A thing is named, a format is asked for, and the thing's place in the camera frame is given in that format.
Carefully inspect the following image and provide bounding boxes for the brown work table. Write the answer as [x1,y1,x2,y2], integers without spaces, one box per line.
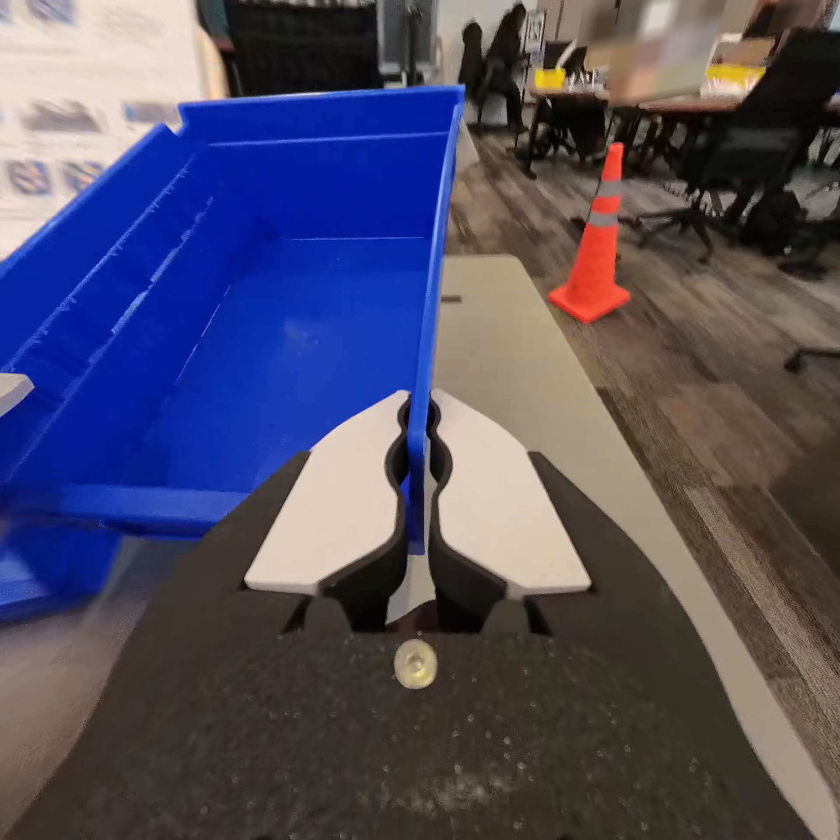
[528,82,840,181]

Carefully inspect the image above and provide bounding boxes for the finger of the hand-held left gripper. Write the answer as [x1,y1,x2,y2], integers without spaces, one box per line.
[0,373,35,417]

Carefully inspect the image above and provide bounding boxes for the white instruction sheet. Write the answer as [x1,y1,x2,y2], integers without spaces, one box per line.
[0,0,206,260]

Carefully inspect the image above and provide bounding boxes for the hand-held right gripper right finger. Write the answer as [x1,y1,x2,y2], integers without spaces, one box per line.
[427,388,593,634]

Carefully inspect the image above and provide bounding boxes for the grey desk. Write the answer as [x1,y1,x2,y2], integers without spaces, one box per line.
[0,255,840,840]

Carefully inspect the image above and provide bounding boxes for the blue plastic bin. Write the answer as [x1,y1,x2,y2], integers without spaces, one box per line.
[0,85,467,624]

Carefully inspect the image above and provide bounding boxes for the orange traffic cone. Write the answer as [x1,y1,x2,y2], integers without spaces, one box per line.
[548,142,633,324]

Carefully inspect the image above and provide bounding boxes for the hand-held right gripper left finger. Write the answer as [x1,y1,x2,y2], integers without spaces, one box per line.
[244,390,413,634]

